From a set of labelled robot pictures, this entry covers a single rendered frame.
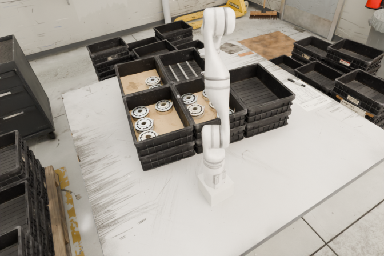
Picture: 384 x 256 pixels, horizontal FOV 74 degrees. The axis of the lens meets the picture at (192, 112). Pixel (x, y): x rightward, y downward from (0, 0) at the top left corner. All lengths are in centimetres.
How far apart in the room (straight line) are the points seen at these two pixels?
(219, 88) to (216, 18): 23
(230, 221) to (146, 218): 37
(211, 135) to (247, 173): 47
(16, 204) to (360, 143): 209
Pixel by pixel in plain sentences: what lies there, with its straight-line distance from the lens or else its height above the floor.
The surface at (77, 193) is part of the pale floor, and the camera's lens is 237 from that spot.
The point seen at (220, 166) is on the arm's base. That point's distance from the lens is 107.
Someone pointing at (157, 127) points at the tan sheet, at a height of 83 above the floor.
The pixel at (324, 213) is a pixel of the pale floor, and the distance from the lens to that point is 218.
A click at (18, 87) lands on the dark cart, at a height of 67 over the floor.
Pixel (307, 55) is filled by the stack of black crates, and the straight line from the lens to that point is 301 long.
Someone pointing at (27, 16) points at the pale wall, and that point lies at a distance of 445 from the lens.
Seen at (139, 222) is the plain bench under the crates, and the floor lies 70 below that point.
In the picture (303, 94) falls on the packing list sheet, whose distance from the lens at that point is 191.
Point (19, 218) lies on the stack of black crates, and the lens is 196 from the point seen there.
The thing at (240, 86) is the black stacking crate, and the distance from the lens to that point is 169.
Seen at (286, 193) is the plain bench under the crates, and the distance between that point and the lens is 133.
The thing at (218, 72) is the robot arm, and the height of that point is 132.
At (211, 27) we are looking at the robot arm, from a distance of 89.
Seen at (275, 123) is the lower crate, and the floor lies 76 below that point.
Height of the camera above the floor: 180
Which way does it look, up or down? 41 degrees down
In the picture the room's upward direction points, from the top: 5 degrees counter-clockwise
